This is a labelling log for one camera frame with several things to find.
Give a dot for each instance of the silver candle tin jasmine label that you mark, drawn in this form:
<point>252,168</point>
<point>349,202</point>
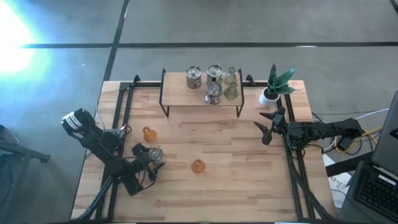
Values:
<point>193,79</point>

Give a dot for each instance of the snake plant in white pot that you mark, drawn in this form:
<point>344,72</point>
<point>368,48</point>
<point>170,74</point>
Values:
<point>269,98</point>

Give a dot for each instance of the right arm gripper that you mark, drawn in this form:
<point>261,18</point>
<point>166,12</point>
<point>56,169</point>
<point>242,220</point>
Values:
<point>280,123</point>

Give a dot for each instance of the black laptop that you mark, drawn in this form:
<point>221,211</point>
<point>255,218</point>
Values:
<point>377,193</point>

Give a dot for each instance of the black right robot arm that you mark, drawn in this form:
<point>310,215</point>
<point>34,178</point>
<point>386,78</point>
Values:
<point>326,129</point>

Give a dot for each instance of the clear glass candlestick holder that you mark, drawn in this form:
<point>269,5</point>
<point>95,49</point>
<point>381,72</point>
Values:
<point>231,92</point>
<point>230,77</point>

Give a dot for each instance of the white paper sheet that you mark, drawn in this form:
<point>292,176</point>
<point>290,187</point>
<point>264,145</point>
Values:
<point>334,179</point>

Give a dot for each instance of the silver scented candle tin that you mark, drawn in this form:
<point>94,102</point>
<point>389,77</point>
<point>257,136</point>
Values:
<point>214,74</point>
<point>215,93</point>

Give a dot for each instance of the wooden shelf with black frame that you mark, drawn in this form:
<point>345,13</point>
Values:
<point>177,93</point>

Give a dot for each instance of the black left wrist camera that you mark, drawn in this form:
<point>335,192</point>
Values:
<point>139,149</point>

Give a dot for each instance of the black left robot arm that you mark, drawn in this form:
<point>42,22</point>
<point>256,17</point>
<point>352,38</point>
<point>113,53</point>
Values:
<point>102,151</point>

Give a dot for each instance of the amber glass candlestick holder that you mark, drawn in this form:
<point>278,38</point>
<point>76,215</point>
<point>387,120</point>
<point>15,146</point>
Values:
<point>198,166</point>
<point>150,135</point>

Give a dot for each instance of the black aluminium frame rail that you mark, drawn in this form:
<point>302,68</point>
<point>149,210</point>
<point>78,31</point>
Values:
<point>293,186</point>
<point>112,202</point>
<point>149,84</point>

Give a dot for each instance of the silver candle tin cake label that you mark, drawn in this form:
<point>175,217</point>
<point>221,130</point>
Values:
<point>157,155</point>

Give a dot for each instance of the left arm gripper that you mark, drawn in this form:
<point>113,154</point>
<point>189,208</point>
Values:
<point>147,166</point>

